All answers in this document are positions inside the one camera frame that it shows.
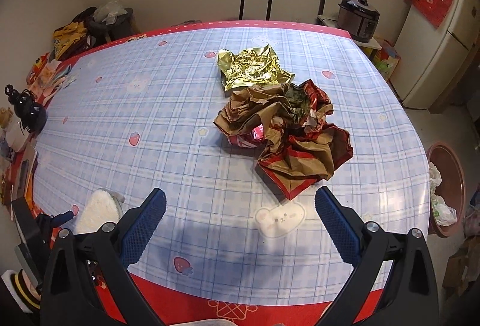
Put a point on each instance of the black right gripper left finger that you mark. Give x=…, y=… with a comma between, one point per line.
x=69, y=296

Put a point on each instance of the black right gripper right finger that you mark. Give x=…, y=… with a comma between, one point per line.
x=410, y=295

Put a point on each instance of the clear white plastic bag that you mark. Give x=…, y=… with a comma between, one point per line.
x=444, y=215

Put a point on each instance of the brown red paper bag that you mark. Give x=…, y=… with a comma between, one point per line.
x=301, y=147

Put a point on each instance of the crushed red soda can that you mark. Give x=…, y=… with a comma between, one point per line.
x=250, y=139

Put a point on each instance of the gold foil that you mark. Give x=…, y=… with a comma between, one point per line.
x=250, y=67

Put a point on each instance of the white sleeve left forearm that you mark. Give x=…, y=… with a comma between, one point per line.
x=18, y=293

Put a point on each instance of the red brown trash bin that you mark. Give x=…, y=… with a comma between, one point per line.
x=452, y=187

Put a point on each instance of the cardboard box on floor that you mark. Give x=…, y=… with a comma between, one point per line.
x=462, y=268

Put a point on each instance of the yellow black bags pile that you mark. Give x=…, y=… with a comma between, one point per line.
x=92, y=28

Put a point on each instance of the cream two-door refrigerator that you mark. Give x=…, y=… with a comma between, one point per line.
x=431, y=57

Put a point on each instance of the colourful bags beside fridge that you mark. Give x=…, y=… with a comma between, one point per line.
x=386, y=58

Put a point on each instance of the small white side table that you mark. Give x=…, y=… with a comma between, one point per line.
x=370, y=47

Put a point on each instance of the silver black pressure cooker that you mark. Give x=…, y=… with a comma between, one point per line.
x=358, y=18

